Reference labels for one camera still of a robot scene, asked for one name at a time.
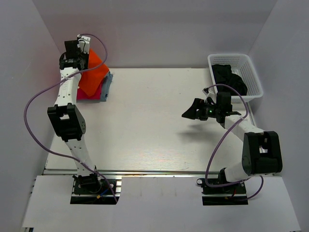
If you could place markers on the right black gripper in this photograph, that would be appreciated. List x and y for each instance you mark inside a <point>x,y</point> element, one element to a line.
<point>192,113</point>

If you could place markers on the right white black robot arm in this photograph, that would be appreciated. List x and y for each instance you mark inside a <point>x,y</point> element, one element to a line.
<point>261,151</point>

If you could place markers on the white plastic basket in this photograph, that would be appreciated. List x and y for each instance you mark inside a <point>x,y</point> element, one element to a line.
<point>236,71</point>

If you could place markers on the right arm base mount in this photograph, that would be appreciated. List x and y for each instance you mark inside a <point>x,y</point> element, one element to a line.
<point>223,196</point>

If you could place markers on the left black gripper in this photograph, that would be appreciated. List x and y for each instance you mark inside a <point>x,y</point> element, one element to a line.
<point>86,55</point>

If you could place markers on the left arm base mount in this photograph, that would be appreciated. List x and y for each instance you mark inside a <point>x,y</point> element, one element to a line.
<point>94,190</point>

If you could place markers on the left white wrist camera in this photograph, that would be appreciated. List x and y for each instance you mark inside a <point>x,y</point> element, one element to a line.
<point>84,43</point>

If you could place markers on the orange t shirt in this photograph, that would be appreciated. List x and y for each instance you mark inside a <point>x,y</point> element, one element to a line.
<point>91,82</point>

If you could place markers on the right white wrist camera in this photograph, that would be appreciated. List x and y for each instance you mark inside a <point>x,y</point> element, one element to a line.
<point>208,93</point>

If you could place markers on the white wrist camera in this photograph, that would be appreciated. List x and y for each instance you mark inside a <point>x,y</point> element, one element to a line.
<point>208,93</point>
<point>84,43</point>

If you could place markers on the black t shirt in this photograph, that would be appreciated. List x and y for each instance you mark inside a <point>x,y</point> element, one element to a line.
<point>223,75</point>

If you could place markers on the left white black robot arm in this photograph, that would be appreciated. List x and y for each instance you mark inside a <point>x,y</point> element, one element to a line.
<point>66,119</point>

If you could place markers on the folded grey blue t shirt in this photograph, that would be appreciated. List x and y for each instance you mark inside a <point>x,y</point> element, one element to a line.
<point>106,87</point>

